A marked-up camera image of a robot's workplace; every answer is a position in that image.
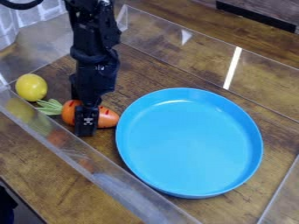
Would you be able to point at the blue round plastic tray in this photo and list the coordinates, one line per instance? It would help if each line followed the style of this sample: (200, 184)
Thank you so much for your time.
(189, 142)

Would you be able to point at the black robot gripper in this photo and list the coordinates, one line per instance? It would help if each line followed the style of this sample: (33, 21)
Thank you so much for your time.
(93, 80)

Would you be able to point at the yellow toy lemon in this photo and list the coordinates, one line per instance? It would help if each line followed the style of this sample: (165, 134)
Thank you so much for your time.
(31, 87)

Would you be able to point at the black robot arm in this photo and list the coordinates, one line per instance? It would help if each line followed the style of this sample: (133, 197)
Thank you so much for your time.
(95, 36)

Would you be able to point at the clear acrylic back barrier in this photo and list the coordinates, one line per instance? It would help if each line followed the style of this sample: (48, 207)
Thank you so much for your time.
(155, 42)

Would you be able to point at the orange toy carrot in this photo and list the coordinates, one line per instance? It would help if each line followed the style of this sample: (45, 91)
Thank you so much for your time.
(53, 108)

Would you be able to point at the clear acrylic barrier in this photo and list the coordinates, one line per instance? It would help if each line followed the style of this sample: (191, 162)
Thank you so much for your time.
(155, 42)
(69, 182)

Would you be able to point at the clear acrylic front barrier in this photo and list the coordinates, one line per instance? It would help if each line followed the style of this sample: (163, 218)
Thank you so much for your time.
(69, 182)

